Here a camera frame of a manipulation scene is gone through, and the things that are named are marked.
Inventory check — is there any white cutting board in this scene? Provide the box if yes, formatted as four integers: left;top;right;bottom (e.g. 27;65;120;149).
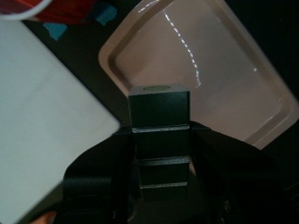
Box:
0;18;121;224

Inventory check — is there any pink rectangular plastic plate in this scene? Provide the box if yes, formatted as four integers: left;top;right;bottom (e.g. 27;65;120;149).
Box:
97;0;299;151

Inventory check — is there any blue tape piece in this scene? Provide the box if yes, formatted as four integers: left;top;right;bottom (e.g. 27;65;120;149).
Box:
41;22;69;41
92;2;117;26

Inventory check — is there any red toy with white rim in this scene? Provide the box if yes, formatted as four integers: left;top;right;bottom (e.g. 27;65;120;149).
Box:
0;0;99;25

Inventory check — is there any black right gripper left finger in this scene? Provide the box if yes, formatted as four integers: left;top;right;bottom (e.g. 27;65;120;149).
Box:
53;127;137;224

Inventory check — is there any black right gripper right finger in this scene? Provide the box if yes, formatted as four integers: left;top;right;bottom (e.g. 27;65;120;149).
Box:
188;120;299;224

